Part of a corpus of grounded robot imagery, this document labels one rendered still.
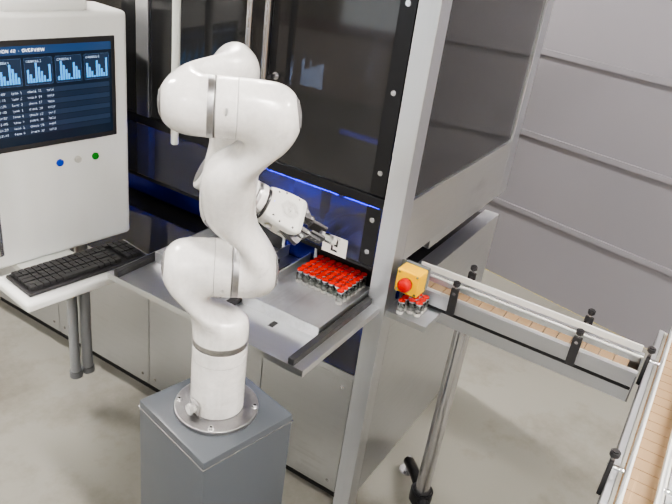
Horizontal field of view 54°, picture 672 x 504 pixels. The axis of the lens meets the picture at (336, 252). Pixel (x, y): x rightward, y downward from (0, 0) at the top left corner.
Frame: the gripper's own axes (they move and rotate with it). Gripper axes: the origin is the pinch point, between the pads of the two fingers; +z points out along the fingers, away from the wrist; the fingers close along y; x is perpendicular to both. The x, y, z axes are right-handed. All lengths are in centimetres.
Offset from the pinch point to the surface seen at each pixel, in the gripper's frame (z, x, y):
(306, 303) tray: 17.9, 32.4, -0.1
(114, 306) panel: -14, 136, 21
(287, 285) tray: 14.0, 39.7, 7.1
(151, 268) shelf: -21, 60, 4
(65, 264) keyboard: -42, 80, 3
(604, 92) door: 156, 25, 187
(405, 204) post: 23.4, -2.0, 21.1
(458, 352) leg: 67, 21, 1
